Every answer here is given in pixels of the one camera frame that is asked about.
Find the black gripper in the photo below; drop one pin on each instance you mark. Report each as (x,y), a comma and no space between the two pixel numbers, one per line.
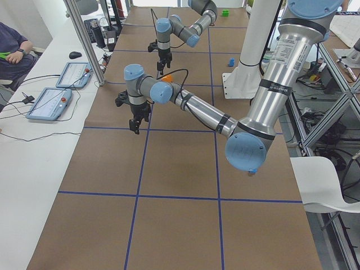
(139,109)
(163,54)

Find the orange trapezoid block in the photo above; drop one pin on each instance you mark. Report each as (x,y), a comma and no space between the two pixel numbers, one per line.
(167,78)

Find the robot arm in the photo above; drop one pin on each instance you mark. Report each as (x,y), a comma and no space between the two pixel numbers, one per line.
(303,24)
(190,35)

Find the small blue lego block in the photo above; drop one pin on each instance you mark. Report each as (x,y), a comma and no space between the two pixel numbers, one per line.
(231,62)

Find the black water bottle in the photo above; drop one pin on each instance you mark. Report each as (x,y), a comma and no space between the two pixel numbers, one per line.
(98,34)

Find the green lego block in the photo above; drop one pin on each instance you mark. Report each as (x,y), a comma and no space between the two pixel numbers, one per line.
(225,13)

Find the far teach pendant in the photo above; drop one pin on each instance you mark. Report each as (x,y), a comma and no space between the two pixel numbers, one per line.
(74,75)

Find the teach pendant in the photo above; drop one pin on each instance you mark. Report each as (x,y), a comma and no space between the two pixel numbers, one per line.
(50,104)
(74,75)

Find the black keyboard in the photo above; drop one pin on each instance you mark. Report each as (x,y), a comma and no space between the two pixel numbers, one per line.
(89,29)

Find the near teach pendant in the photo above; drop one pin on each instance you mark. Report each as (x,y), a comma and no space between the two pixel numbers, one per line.
(50,104)

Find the black computer mouse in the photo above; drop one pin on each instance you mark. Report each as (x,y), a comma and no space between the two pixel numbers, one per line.
(74,55)

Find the seated person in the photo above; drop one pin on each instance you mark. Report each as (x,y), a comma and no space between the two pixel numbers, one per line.
(18,60)

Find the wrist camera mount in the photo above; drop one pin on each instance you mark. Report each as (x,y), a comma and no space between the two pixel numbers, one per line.
(153,46)
(122,98)

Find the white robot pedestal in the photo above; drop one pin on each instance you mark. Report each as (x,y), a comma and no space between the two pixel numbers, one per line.
(243,81)

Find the aluminium frame post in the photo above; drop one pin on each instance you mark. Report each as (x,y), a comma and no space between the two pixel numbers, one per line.
(80,29)

